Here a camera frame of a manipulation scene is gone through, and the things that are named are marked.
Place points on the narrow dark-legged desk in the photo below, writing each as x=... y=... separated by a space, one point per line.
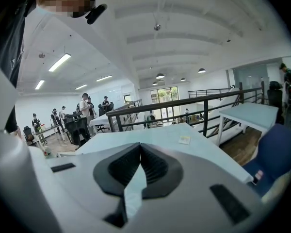
x=46 y=128

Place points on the round metal ceiling fixture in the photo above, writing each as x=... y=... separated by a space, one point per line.
x=41 y=55
x=157 y=27

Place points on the long white work table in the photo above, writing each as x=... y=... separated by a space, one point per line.
x=99 y=120

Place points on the dark metal railing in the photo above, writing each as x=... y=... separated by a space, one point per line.
x=174 y=103

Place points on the black mesh office chair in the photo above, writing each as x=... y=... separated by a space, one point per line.
x=76 y=130
x=28 y=134
x=274 y=94

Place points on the person's black shirt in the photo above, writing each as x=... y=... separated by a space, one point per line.
x=4 y=38

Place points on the black head-worn camera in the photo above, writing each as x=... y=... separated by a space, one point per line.
x=96 y=14

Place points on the white table with legs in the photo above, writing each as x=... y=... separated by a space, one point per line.
x=249 y=110

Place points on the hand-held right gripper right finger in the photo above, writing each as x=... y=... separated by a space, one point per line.
x=162 y=173

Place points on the blue chair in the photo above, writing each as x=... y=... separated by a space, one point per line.
x=274 y=149

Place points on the long fluorescent ceiling light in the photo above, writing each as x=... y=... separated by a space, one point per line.
x=81 y=87
x=103 y=78
x=59 y=62
x=39 y=84

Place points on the glass window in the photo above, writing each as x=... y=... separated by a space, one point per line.
x=164 y=95

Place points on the large white table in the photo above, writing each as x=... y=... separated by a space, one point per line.
x=165 y=135

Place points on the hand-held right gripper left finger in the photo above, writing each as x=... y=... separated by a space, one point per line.
x=116 y=169

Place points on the small yellow paper slip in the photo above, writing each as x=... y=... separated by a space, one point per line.
x=184 y=140

